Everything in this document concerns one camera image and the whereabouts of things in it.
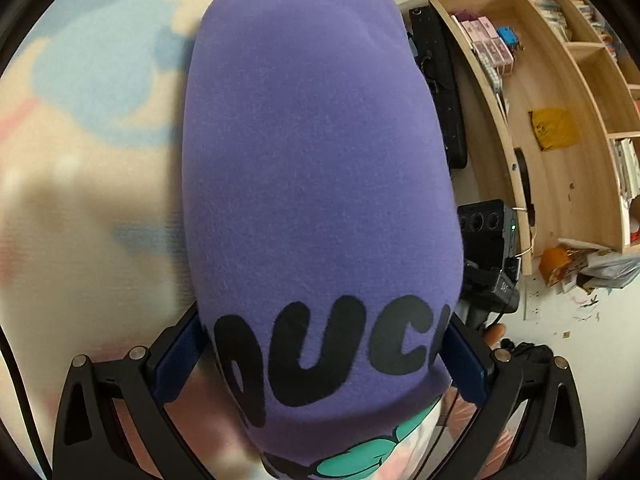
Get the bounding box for black cable at left edge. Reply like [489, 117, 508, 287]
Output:
[0, 324, 54, 480]

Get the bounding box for yellow cloth on shelf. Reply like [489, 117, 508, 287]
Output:
[528, 107, 580, 152]

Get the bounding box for wooden shelf unit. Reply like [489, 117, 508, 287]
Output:
[428, 0, 639, 273]

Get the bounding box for orange bag on floor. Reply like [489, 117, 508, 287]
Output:
[538, 245, 579, 287]

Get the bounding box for small blue box on shelf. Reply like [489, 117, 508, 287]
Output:
[497, 26, 521, 52]

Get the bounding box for purple hoodie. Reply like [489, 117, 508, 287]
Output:
[182, 0, 463, 479]

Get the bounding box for black case by bed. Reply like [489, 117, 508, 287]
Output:
[409, 3, 468, 170]

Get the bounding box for pink boxes on shelf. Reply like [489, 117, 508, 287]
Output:
[451, 11, 514, 76]

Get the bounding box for black device with green light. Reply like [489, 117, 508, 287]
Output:
[458, 200, 521, 314]

